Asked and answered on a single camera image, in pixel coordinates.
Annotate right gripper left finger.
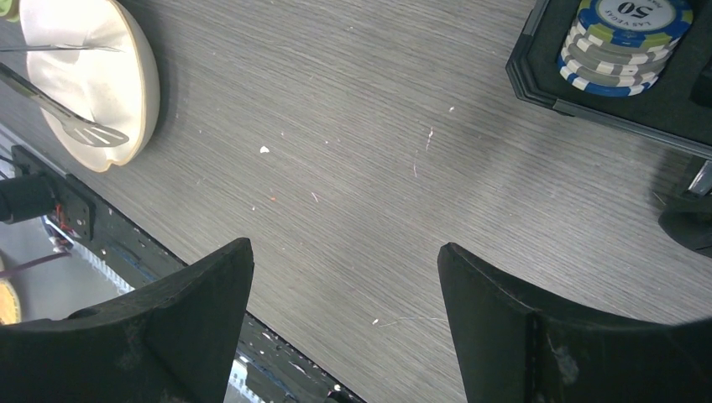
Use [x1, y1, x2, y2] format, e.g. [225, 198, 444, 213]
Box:
[1, 238, 254, 402]

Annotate cream divided plate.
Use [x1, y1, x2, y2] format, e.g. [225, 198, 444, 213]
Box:
[19, 1, 160, 172]

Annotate steel tongs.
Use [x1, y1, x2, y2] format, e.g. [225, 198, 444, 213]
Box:
[1, 44, 129, 148]

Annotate blue poker chip stack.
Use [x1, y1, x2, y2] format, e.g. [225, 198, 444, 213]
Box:
[557, 0, 694, 97]

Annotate aluminium front rail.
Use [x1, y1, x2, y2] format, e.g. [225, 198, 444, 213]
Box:
[41, 213, 268, 403]

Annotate green round lid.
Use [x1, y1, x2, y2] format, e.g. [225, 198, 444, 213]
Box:
[0, 0, 19, 23]

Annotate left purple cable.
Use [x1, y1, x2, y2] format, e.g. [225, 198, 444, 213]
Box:
[0, 251, 72, 280]

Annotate black poker chip case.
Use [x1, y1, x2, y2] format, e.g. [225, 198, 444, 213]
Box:
[506, 1, 711, 159]

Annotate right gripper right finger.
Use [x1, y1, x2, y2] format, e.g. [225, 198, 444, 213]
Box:
[437, 243, 711, 402]

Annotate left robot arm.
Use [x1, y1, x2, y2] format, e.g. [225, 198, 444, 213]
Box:
[1, 173, 56, 224]

